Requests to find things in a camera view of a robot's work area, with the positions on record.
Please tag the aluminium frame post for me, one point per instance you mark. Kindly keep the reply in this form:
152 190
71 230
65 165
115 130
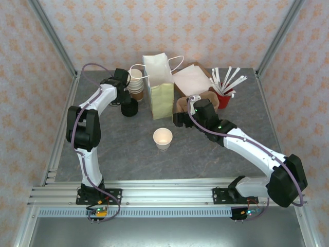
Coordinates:
289 18
51 33

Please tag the red cup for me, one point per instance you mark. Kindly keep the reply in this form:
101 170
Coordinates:
223 101

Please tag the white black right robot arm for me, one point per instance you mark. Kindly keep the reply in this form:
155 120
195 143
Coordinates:
252 149

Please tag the printed paper carry bag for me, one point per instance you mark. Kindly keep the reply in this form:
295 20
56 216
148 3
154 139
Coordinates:
162 100

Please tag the white paper bag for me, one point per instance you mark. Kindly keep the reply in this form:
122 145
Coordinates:
190 79

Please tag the grey metal panel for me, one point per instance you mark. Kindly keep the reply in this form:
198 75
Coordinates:
167 231

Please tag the small control circuit board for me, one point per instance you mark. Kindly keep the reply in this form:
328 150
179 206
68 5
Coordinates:
99 212
246 213

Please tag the stack of paper cups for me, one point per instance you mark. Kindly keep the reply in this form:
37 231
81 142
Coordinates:
136 87

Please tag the stack of black lids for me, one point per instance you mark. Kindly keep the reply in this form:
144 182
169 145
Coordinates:
131 110

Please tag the brown pulp cup carrier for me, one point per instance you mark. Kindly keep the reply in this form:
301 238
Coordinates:
213 99

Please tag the white paper coffee cup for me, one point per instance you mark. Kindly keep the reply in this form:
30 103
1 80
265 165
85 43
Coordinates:
162 136

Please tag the aluminium frame leg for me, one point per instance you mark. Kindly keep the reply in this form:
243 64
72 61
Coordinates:
23 234
309 231

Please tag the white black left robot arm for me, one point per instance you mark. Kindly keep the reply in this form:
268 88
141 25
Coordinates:
88 159

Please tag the brown cardboard box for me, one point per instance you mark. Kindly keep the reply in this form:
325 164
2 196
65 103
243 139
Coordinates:
198 63

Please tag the wide aluminium base rail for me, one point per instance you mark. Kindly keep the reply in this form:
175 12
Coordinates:
167 193

